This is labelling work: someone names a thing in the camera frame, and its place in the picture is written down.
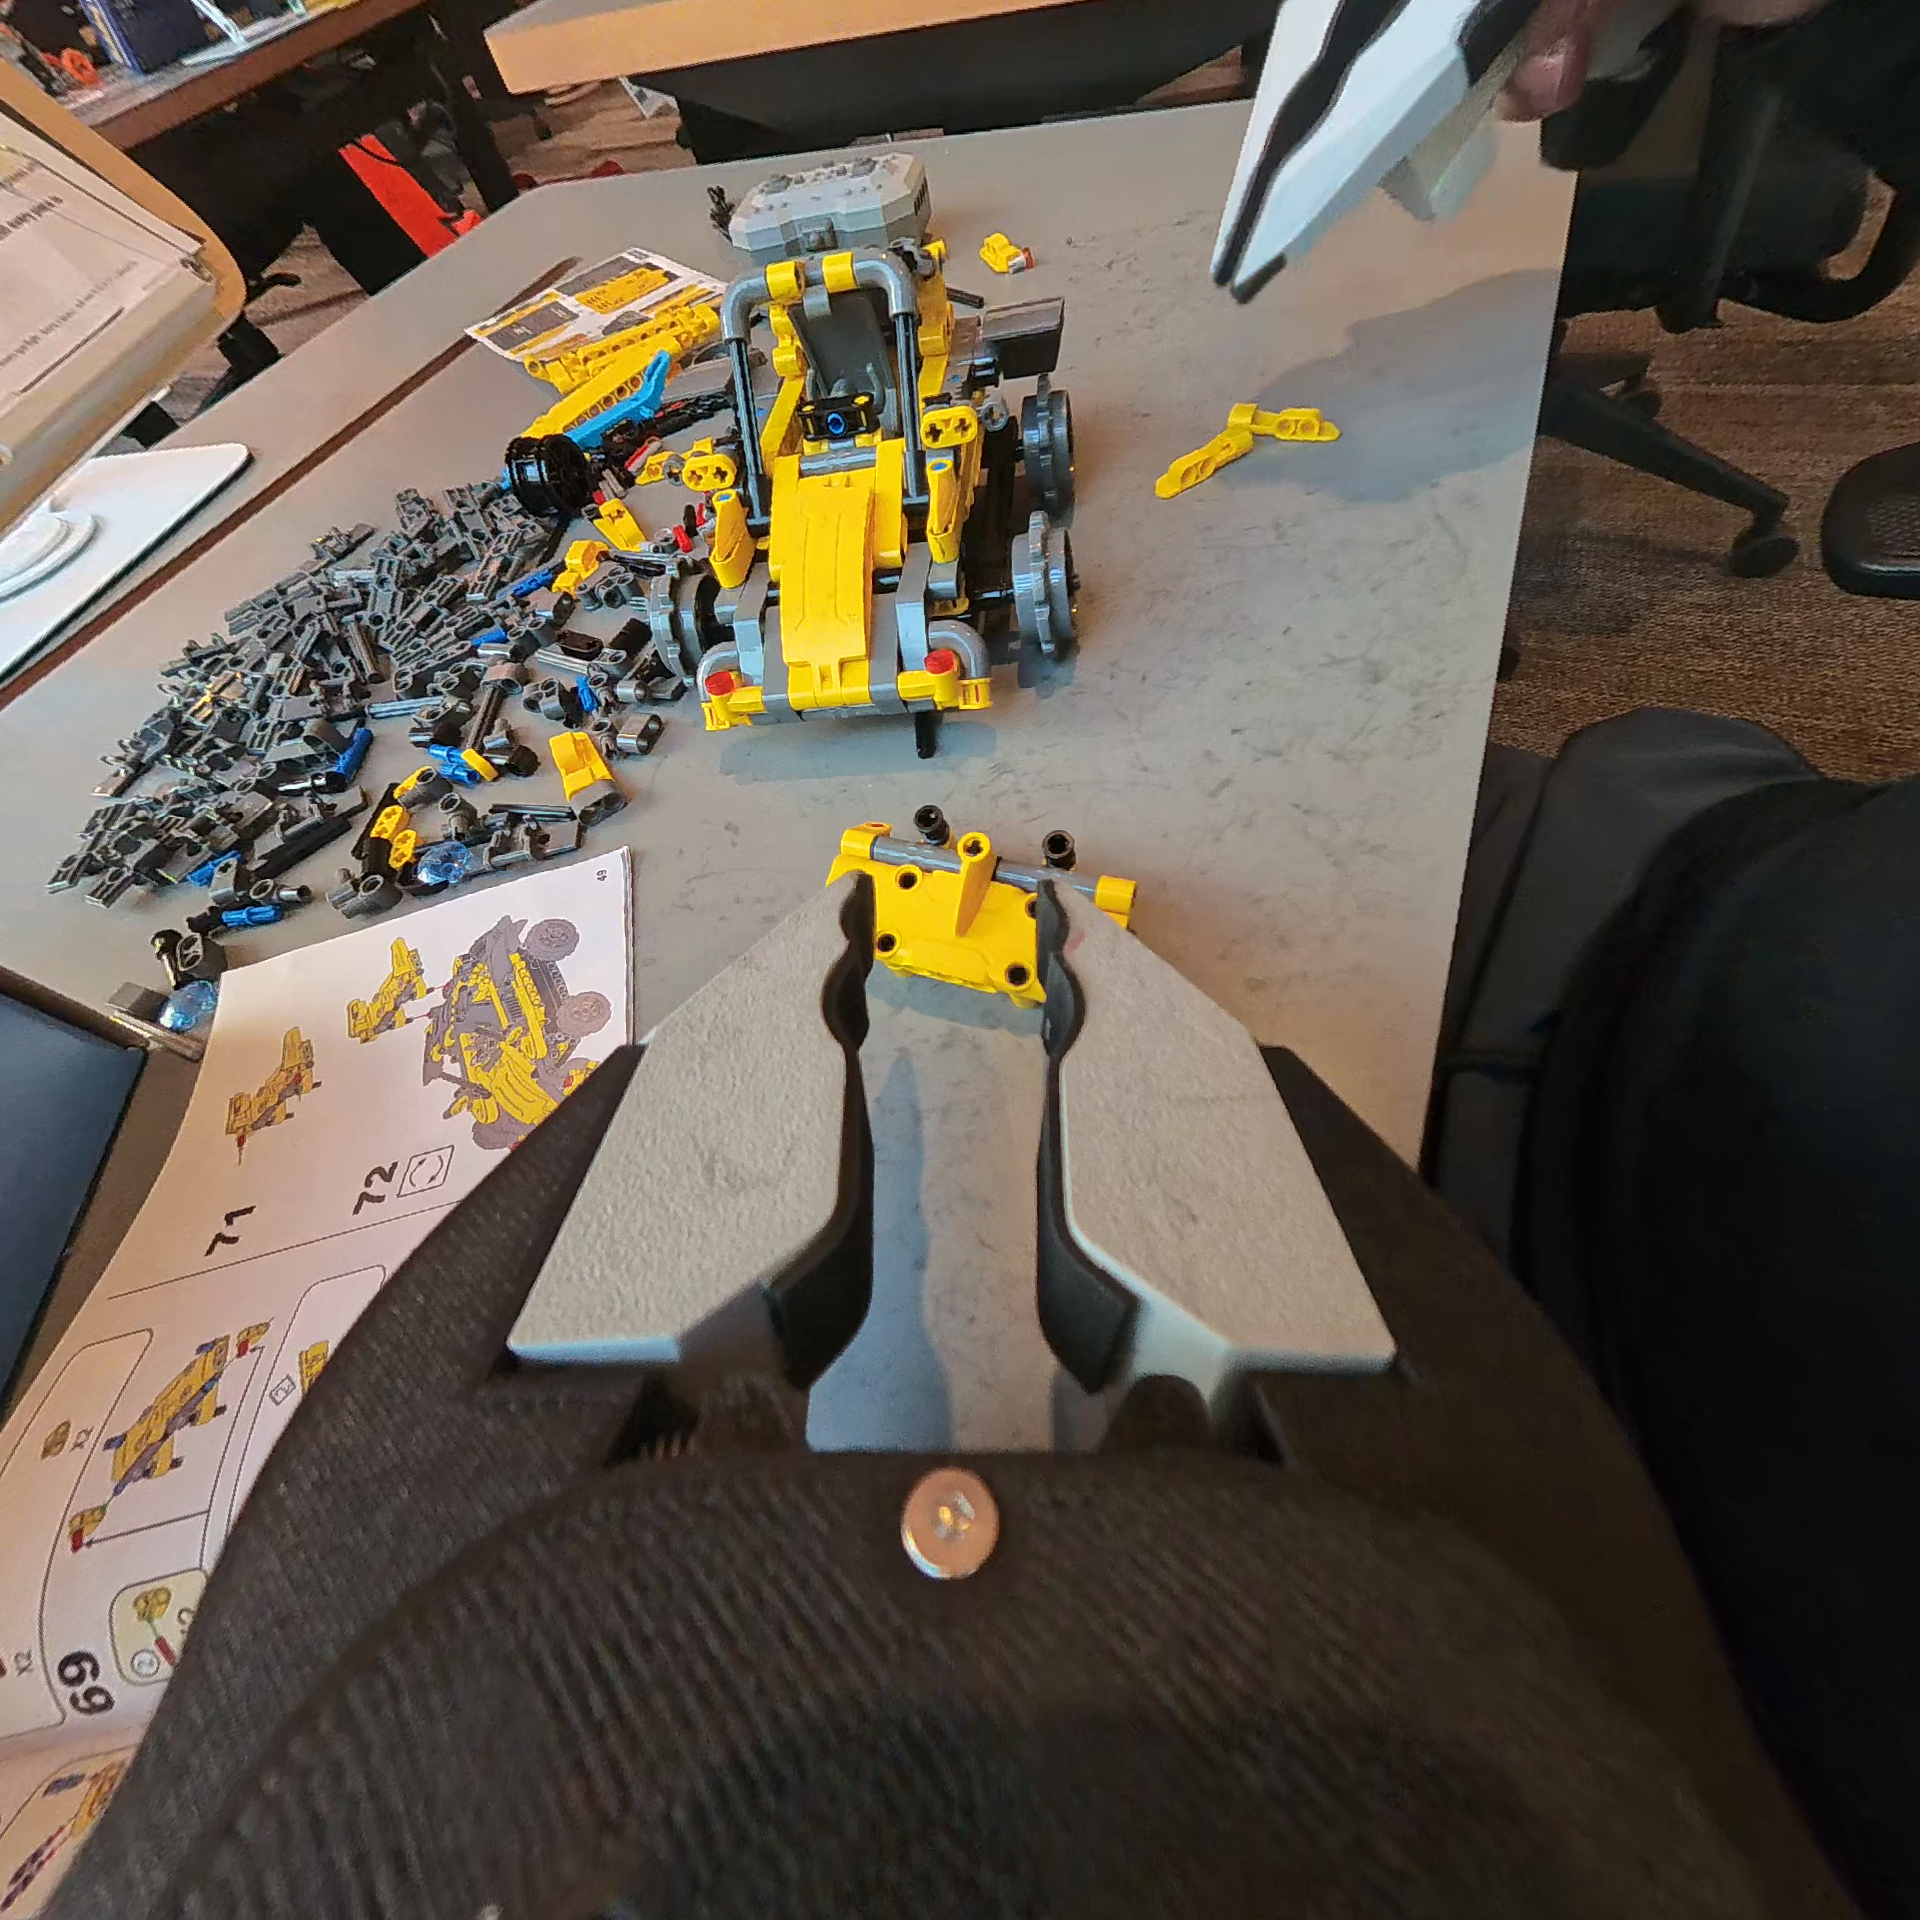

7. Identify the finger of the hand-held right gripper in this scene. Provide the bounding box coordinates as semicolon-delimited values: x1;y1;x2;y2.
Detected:
1211;0;1361;284
1237;0;1540;304

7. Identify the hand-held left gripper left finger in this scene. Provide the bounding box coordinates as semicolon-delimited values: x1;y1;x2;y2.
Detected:
505;875;878;1389

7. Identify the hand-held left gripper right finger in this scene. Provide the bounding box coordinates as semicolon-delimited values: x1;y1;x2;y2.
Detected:
1034;878;1401;1456

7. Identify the small yellow brick assembly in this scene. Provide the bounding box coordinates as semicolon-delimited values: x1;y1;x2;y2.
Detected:
825;805;1140;1006

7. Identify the yellow brick vehicle model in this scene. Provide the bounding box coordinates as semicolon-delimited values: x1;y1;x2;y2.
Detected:
647;236;1084;731

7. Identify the wooden desk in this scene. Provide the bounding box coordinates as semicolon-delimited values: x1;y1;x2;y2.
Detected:
60;0;437;152

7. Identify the person's right hand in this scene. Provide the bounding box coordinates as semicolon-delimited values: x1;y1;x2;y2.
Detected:
1498;0;1607;126

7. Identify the small yellow connector piece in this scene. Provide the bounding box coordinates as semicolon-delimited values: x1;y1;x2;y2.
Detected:
1152;404;1261;501

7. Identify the instruction booklet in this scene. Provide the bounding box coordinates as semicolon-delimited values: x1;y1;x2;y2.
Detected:
0;845;635;1906

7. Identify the grey battery box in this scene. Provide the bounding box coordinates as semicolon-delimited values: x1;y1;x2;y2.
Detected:
727;149;931;254

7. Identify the person's dark clothing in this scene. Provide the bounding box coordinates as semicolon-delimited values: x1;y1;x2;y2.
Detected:
1417;706;1920;1920

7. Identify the grey table with wood edge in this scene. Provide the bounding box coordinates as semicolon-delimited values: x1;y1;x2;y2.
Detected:
485;0;1278;101

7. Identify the pile of grey brick pieces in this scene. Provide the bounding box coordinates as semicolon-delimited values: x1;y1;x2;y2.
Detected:
45;449;707;978

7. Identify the large yellow panel brick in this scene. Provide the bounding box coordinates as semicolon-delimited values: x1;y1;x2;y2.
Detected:
524;292;730;376
532;351;677;442

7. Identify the black wheel tyre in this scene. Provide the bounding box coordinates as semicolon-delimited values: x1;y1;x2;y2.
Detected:
504;434;604;521

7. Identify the orange bag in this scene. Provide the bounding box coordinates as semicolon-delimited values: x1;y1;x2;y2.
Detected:
337;134;490;256

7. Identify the white metal stand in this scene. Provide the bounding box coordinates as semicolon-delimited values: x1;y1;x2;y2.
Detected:
0;442;254;678

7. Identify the printed paper sheet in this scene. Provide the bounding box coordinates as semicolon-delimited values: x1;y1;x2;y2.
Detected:
0;111;202;428

